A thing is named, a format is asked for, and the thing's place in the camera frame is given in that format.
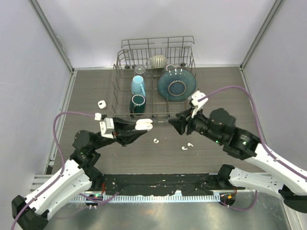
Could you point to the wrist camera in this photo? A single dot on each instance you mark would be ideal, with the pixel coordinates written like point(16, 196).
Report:
point(106, 125)
point(197, 100)

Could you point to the wire dish rack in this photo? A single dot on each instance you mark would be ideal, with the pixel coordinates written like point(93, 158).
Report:
point(178, 51)

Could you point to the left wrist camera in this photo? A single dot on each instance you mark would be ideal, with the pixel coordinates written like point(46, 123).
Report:
point(106, 125)

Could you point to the light blue mug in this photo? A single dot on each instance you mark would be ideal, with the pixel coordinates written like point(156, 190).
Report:
point(138, 86)

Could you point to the dark teal mug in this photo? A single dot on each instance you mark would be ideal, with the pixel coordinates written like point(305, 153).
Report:
point(137, 105)

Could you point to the large teal plate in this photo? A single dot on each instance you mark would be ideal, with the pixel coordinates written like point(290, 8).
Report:
point(177, 85)

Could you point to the small white-rimmed bowl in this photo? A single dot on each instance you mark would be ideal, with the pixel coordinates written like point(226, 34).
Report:
point(170, 67)

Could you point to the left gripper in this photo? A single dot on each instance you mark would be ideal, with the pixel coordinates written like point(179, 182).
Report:
point(122, 137)

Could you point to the white slotted cable duct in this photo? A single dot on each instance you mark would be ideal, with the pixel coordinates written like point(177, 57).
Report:
point(176, 198)

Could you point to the clear glass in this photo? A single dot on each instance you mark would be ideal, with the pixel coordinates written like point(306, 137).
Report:
point(140, 69)

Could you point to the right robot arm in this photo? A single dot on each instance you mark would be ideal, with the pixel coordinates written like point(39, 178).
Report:
point(284, 180)

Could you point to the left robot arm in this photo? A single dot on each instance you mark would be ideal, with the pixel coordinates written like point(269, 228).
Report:
point(78, 174)

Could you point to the oval white charging case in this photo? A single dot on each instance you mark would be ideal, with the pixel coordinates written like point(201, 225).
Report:
point(144, 124)

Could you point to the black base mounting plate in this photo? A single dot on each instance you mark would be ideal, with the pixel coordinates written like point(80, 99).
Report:
point(190, 184)

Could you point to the striped ceramic mug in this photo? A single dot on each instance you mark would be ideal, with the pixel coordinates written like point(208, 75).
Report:
point(157, 62)

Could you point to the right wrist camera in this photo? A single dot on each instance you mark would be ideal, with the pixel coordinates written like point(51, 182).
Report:
point(197, 100)

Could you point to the small white charging case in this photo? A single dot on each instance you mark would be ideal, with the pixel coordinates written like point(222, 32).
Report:
point(102, 104)

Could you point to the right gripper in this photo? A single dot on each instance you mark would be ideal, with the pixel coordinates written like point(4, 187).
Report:
point(179, 123)

